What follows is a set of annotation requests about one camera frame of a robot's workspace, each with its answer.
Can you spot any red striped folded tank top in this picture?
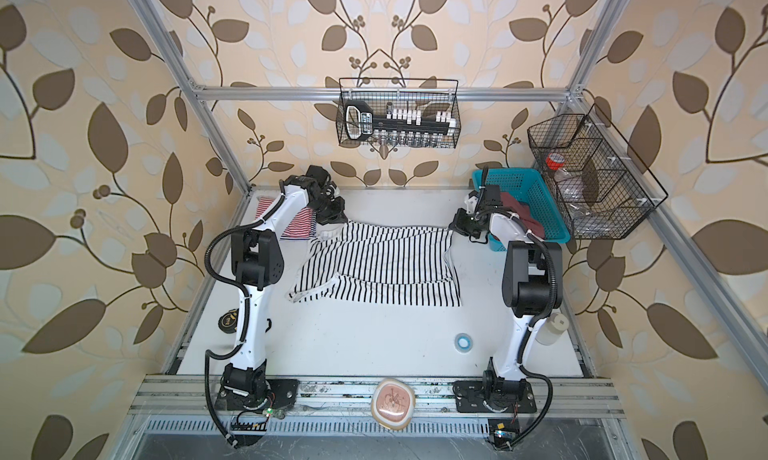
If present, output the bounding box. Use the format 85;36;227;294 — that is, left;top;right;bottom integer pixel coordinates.
255;196;317;240

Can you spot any white plastic cup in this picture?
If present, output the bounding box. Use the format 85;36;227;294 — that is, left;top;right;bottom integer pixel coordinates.
535;311;570;346

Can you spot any wire basket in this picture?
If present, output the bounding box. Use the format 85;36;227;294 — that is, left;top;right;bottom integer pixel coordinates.
335;76;462;149
527;106;668;240

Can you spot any maroon tank top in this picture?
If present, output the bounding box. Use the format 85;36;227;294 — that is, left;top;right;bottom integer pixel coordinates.
501;191;546;239

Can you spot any teal plastic basket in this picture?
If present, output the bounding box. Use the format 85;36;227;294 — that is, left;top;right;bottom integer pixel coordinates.
469;168;571;251

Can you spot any red capped bottle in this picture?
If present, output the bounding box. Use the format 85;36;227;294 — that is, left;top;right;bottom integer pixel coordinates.
545;152;565;172

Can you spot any back wire basket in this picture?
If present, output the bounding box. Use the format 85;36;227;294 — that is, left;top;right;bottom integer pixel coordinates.
335;76;462;149

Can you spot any black white striped tank top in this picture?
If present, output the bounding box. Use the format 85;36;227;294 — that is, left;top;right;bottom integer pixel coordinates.
288;221;461;307

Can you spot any right wire basket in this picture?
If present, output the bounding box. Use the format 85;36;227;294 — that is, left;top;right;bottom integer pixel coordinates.
527;106;668;240

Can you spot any black tool in basket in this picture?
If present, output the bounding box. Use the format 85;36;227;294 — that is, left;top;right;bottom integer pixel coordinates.
336;100;461;148

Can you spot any blue tape roll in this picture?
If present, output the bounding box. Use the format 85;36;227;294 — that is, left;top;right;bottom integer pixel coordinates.
454;333;473;353

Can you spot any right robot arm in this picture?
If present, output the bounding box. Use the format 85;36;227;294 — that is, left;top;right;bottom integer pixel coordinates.
450;167;562;451

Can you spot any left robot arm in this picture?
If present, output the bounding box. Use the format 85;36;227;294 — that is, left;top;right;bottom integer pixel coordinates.
204;165;348;449

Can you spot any pink round badge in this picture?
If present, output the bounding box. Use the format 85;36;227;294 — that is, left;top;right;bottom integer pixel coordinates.
370;378;415;431

